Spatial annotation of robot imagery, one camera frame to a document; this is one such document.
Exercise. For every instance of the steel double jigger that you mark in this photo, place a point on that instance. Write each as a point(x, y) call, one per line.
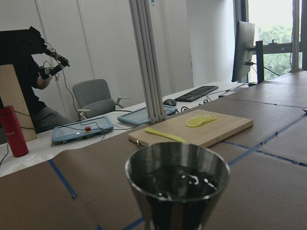
point(176, 185)

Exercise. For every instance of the yellow plastic knife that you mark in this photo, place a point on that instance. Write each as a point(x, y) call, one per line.
point(170, 136)

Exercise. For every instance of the black computer mouse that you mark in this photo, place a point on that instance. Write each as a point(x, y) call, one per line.
point(169, 102)

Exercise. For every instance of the lemon slice front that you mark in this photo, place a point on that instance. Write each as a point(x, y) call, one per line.
point(194, 122)

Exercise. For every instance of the black keyboard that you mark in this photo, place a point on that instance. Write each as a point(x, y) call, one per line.
point(196, 94)

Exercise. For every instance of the grey office chair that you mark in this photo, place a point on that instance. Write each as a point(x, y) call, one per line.
point(94, 98)

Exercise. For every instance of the bamboo cutting board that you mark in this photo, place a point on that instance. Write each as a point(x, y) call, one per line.
point(205, 134)

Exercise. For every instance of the teach pendant with red button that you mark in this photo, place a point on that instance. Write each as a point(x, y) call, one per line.
point(81, 130)

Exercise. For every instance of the black monitor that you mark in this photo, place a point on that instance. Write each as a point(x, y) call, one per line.
point(243, 55)

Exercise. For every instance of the red thermos bottle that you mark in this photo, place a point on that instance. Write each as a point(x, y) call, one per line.
point(13, 132)

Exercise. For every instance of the brown cardboard panel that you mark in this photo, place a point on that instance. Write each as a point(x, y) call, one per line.
point(11, 94)

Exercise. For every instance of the person in black shirt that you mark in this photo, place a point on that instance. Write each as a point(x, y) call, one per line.
point(17, 48)

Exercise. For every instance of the aluminium frame post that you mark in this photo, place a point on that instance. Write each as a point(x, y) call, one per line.
point(144, 38)

